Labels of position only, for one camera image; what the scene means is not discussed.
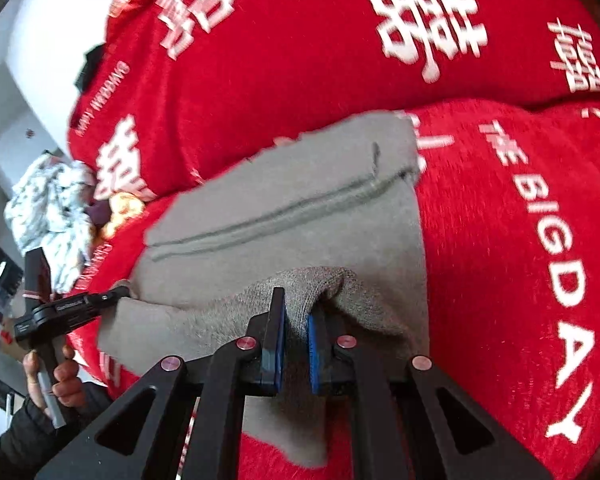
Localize dark purple cloth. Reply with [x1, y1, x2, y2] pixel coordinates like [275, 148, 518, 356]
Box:
[89, 200, 112, 226]

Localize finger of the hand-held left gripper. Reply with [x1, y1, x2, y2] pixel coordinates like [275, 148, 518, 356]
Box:
[86, 286, 132, 312]

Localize small plush toy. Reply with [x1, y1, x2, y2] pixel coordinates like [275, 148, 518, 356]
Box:
[97, 191, 146, 241]

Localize red printed folded quilt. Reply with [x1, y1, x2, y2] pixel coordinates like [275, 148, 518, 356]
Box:
[67, 0, 600, 198]

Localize gray knit sweater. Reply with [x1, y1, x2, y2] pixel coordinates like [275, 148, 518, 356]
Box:
[96, 110, 431, 471]

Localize red printed bed sheet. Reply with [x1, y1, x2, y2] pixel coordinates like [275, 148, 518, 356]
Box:
[65, 97, 600, 480]

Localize person's left forearm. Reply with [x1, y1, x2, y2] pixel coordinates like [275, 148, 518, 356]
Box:
[0, 382, 115, 480]

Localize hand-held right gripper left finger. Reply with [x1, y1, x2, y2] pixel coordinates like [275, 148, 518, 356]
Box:
[35, 287, 287, 480]

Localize pale floral crumpled cloth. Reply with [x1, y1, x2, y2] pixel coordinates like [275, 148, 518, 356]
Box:
[4, 152, 98, 293]

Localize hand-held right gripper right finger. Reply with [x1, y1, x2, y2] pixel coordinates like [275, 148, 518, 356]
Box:
[307, 307, 553, 480]

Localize person's left hand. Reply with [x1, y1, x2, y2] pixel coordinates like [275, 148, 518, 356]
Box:
[22, 345, 88, 413]

